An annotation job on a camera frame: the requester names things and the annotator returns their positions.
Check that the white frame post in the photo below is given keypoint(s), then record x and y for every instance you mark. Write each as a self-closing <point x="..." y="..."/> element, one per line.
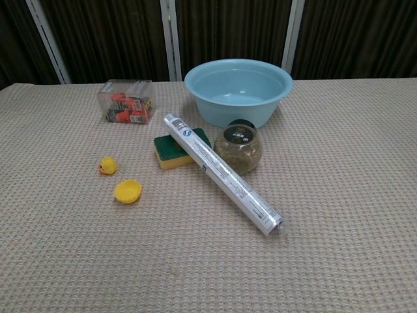
<point x="49" y="42"/>
<point x="171" y="39"/>
<point x="292" y="36"/>

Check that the green and yellow sponge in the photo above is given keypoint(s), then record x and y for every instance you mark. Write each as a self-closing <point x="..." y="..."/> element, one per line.
<point x="171" y="153"/>

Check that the light blue plastic basin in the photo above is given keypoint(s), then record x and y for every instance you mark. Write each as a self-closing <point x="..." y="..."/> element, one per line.
<point x="238" y="94"/>

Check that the clear box with orange clips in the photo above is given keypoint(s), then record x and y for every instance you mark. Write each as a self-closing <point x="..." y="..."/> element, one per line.
<point x="127" y="102"/>

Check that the white wrapped film roll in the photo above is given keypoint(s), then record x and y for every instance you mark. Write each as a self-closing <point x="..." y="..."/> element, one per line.
<point x="221" y="169"/>

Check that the beige woven tablecloth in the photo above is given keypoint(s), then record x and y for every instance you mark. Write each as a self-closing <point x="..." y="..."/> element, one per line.
<point x="208" y="261"/>

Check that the dark pleated curtain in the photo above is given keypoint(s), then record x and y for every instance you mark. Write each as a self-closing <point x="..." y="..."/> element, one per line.
<point x="107" y="36"/>

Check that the small yellow rubber duck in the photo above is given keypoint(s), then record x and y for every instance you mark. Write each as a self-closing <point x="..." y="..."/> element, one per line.
<point x="108" y="164"/>

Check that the round glass jar black lid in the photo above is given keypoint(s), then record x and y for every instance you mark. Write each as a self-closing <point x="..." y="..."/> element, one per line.
<point x="239" y="151"/>

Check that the yellow plastic cap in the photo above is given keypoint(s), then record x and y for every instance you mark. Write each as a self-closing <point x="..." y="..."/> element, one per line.
<point x="127" y="192"/>

